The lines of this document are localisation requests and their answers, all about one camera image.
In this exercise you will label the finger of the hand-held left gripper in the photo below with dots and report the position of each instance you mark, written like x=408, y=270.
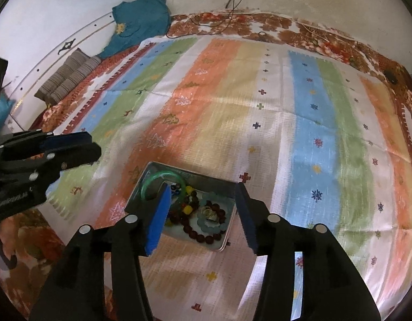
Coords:
x=79, y=157
x=65, y=140

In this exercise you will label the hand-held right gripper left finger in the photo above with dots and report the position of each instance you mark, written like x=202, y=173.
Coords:
x=157, y=227

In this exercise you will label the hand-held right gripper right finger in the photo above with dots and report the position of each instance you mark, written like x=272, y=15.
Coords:
x=247, y=224

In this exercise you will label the green bangle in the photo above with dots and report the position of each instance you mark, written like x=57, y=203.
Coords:
x=149, y=180

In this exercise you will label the metal tin box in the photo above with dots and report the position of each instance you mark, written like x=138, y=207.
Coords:
x=206, y=180

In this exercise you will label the person's left hand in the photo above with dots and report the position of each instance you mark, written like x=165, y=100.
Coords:
x=7, y=235

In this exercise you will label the grey striped cushion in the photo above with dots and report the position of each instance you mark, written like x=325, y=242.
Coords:
x=65, y=77

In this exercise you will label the striped colourful blanket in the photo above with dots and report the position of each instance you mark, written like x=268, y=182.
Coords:
x=259, y=123

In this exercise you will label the teal garment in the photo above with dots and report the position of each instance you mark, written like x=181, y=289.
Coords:
x=139, y=20

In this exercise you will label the floral red brown blanket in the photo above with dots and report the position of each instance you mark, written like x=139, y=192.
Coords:
x=242, y=21

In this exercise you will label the small black object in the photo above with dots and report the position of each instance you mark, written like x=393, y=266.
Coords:
x=391, y=76

